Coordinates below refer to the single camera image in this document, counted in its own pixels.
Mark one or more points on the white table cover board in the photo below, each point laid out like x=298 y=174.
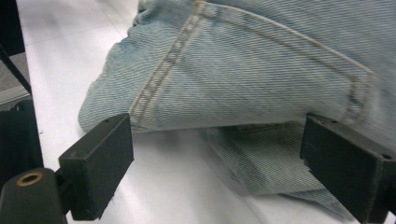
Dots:
x=77 y=46

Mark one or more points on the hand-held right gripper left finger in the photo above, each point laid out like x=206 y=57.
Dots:
x=96 y=168

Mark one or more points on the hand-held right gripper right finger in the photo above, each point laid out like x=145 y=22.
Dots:
x=348 y=165

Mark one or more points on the black curtain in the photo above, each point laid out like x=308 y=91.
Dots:
x=9 y=25

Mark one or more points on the black chair part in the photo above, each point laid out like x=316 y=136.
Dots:
x=18 y=140

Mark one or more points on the light blue denim shorts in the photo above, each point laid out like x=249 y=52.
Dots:
x=233 y=77

